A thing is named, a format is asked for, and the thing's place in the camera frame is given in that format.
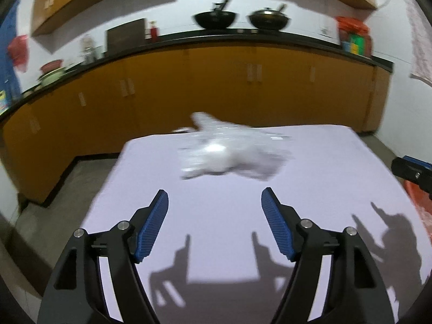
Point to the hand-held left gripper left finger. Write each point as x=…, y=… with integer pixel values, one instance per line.
x=152, y=224

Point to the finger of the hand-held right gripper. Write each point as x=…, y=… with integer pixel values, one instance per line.
x=410, y=170

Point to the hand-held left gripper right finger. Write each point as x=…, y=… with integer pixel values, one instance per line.
x=278, y=224

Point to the red bin with orange liner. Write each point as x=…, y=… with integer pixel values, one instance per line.
x=420, y=195

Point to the large clear plastic bag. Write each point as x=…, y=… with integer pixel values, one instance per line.
x=229, y=148

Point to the hanging patterned cloth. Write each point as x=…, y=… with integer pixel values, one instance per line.
x=420, y=40

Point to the container of colourful items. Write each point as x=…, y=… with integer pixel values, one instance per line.
x=356, y=44

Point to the wooden lower kitchen cabinets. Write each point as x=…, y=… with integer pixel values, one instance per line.
x=202, y=81

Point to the orange bag on container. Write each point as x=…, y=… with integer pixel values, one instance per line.
x=351, y=24

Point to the green pot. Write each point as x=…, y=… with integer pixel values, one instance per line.
x=50, y=77

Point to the glass jar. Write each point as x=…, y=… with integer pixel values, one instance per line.
x=88, y=50

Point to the pink pot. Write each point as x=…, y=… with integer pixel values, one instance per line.
x=51, y=66

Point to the dark cutting board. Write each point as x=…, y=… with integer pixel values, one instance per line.
x=126, y=37

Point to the black kitchen countertop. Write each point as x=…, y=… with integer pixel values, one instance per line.
x=189, y=38

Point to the red bottle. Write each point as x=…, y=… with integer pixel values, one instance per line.
x=154, y=33

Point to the blue panel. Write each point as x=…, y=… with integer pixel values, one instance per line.
x=9, y=77

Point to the black wok with lid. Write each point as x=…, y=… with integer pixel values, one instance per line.
x=270, y=19

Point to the black wok without lid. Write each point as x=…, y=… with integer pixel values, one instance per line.
x=216, y=20

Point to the hanging red plastic bag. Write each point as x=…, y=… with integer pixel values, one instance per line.
x=17, y=50

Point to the white wall outlet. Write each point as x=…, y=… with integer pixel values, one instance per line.
x=325, y=31

